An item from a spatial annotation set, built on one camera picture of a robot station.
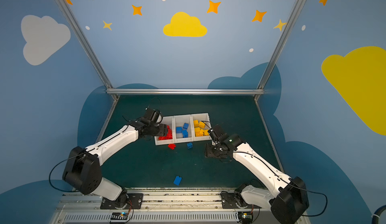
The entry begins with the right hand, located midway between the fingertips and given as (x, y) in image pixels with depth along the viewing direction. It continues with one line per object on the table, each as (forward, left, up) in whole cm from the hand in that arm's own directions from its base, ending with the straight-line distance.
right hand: (210, 151), depth 79 cm
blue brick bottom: (-12, +17, -11) cm, 24 cm away
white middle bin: (+26, +21, -10) cm, 35 cm away
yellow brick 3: (+18, +2, -9) cm, 20 cm away
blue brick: (+24, +16, -12) cm, 31 cm away
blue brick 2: (+16, +16, -9) cm, 24 cm away
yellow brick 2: (+17, +7, -9) cm, 21 cm away
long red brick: (+13, +25, -8) cm, 30 cm away
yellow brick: (+24, +5, -9) cm, 26 cm away
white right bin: (+29, +3, -9) cm, 31 cm away
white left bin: (+23, +26, -5) cm, 35 cm away
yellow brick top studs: (+24, +9, -8) cm, 27 cm away
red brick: (+12, +29, -9) cm, 33 cm away
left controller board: (-30, +44, -15) cm, 55 cm away
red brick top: (+7, +23, -11) cm, 27 cm away
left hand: (+13, +29, 0) cm, 31 cm away
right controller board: (-27, -18, -16) cm, 36 cm away
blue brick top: (+19, +20, -10) cm, 29 cm away
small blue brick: (+8, +12, -11) cm, 18 cm away
